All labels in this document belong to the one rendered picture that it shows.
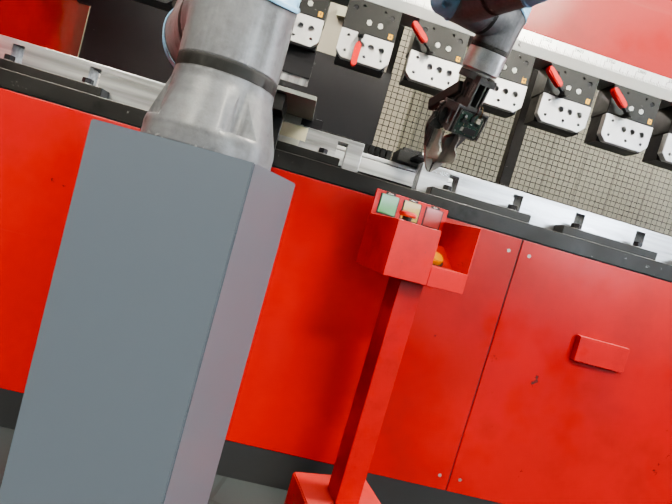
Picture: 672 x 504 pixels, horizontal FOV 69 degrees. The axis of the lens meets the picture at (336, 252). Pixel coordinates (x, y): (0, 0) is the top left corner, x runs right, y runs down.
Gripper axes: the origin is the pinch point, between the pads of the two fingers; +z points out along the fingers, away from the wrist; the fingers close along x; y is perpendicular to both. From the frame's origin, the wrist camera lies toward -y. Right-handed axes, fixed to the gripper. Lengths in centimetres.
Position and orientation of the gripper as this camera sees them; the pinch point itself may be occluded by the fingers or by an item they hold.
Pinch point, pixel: (429, 164)
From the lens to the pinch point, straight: 108.7
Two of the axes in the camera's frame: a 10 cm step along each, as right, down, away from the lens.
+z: -3.6, 8.5, 3.8
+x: 9.1, 2.3, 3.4
